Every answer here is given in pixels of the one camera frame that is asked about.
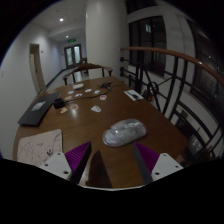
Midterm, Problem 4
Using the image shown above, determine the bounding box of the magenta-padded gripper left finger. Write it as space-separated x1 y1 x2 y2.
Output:
39 141 93 185

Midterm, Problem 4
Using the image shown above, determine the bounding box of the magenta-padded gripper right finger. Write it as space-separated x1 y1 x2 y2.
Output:
132 141 185 185

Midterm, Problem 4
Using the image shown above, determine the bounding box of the transparent computer mouse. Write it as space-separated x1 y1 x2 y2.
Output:
102 118 148 148

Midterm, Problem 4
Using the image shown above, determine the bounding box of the white marble-print mouse pad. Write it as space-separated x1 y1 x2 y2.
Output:
17 128 64 167

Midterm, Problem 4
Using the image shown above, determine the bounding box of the black closed laptop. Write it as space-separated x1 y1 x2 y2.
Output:
17 91 62 127

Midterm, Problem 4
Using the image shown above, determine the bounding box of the small black charger block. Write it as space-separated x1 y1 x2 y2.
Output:
53 97 66 110

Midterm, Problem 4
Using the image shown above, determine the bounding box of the large white sticker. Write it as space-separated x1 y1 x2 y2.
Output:
90 105 102 114

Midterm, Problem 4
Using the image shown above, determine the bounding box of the small white box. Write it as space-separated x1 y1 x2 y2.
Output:
72 83 85 91

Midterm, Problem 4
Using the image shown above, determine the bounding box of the white side door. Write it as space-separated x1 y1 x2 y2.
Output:
28 43 47 94

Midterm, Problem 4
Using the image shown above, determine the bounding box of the wooden armchair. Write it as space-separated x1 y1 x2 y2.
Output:
62 62 114 86

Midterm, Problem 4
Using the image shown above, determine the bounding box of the glass double door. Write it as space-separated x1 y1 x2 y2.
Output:
63 43 83 69

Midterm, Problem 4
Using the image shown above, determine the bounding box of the wooden-topped black metal railing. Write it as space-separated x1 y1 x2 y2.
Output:
119 46 224 168

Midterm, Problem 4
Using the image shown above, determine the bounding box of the dark framed window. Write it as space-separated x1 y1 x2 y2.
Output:
128 15 168 77

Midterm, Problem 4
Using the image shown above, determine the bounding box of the black cable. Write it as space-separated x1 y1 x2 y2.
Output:
63 81 141 102

